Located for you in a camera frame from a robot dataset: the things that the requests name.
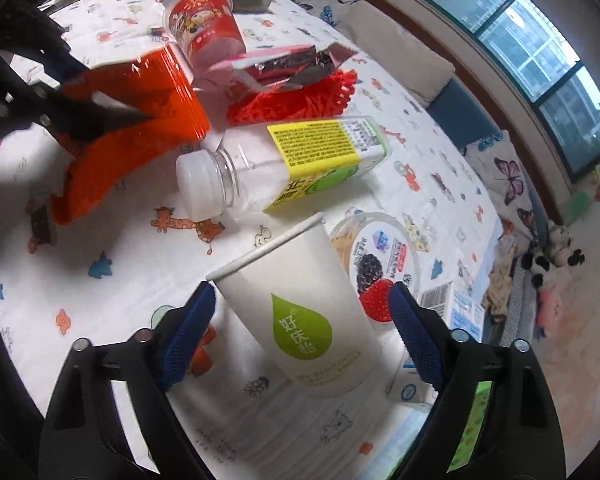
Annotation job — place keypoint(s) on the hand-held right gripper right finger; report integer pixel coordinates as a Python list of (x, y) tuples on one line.
[(410, 320)]

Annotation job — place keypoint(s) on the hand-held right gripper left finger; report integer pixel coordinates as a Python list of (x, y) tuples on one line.
[(190, 330)]

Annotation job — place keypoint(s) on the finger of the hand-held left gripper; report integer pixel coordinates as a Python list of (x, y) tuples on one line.
[(120, 110), (87, 131)]

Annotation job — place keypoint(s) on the orange plastic wrapper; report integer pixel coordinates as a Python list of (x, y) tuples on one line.
[(170, 90)]

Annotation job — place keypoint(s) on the round berry yogurt tub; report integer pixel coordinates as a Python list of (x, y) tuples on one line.
[(375, 255)]

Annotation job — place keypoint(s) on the white paper cup green drop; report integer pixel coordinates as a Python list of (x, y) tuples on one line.
[(300, 280)]

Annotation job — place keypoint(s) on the red printed plastic cup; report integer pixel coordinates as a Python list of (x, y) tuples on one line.
[(205, 25)]

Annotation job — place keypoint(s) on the clear bottle yellow label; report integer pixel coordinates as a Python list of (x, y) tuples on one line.
[(240, 175)]

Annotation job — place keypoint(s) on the pink foil snack wrapper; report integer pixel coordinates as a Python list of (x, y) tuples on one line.
[(275, 65)]

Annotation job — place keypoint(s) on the white blue milk carton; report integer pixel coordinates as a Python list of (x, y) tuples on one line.
[(460, 310)]

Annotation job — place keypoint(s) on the beige crumpled cloth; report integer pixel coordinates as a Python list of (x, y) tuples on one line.
[(500, 275)]

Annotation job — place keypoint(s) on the animal printed white blanket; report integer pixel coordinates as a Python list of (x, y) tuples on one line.
[(105, 240)]

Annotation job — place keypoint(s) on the pink plush toy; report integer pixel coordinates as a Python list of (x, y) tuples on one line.
[(547, 310)]

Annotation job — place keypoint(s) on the black white plush toy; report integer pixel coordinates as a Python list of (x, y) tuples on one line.
[(555, 255)]

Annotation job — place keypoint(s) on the white butterfly pillow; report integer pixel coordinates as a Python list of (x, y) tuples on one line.
[(505, 175)]

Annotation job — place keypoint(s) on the blue cushion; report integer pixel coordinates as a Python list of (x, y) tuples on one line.
[(455, 110)]

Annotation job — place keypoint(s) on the green plastic item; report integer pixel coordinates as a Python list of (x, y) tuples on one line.
[(590, 190)]

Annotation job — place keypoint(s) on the blue butterfly pillow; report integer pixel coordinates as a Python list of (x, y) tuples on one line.
[(325, 5)]

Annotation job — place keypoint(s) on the brown wooden headboard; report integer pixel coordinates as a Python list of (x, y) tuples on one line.
[(510, 110)]

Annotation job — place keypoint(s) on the beige pillow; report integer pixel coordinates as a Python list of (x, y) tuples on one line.
[(405, 50)]

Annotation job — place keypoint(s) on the green framed window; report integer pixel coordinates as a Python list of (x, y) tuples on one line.
[(530, 45)]

